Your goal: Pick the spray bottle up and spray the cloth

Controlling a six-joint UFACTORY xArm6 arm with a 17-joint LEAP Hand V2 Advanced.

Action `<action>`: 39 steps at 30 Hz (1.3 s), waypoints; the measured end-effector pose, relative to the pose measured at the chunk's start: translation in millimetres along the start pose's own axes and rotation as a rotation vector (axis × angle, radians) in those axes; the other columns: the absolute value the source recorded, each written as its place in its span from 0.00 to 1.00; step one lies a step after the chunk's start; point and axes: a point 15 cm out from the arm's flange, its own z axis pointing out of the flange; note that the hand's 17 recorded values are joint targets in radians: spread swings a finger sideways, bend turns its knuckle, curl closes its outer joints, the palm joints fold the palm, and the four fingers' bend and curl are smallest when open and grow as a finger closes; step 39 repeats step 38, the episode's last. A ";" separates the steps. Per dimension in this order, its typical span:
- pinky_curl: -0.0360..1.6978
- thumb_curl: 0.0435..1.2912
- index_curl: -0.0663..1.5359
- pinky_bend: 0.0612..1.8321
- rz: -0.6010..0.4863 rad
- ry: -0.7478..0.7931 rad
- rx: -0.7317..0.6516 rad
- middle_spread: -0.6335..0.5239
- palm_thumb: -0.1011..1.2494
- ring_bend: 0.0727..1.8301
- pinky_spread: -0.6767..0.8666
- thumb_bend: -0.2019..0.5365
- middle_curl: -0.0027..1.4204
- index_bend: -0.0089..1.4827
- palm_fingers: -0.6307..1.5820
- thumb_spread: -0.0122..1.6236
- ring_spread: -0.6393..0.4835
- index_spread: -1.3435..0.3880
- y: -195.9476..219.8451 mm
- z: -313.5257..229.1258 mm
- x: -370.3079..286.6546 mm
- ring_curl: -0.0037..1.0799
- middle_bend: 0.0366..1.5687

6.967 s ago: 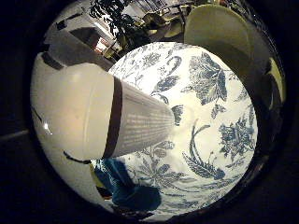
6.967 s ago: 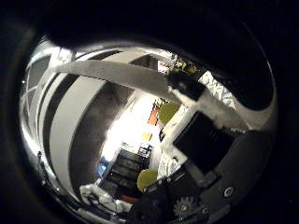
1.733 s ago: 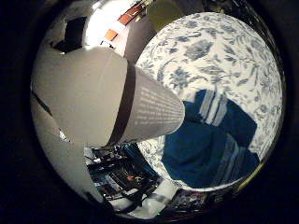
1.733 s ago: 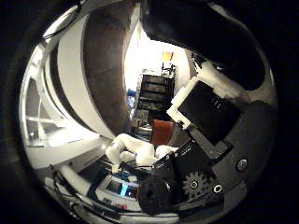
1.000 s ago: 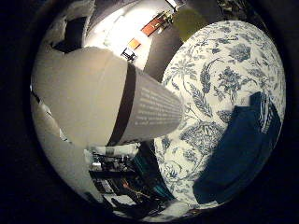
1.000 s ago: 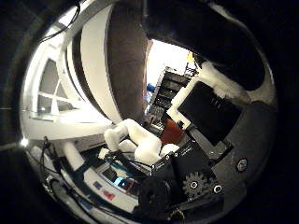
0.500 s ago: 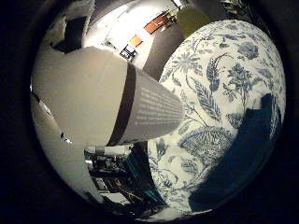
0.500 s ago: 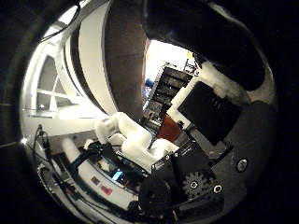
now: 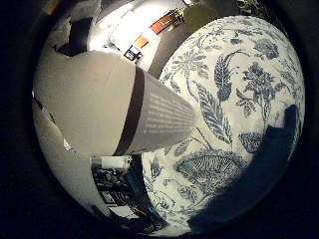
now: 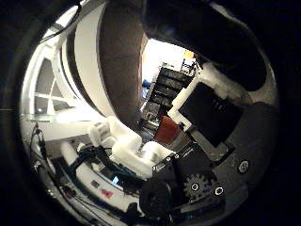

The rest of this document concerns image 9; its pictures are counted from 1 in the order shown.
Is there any white spray bottle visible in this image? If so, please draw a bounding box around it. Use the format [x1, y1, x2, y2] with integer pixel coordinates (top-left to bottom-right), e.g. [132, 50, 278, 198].
[32, 49, 197, 157]

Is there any blue floral white tablecloth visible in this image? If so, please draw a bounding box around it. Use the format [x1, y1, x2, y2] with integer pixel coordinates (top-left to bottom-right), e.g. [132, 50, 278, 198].
[141, 14, 306, 237]

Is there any black frame device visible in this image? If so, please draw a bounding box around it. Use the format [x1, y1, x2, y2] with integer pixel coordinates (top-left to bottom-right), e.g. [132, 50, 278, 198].
[123, 44, 144, 63]

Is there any small orange wall panel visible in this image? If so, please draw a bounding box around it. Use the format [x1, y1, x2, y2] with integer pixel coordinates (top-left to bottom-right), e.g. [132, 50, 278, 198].
[134, 34, 150, 49]

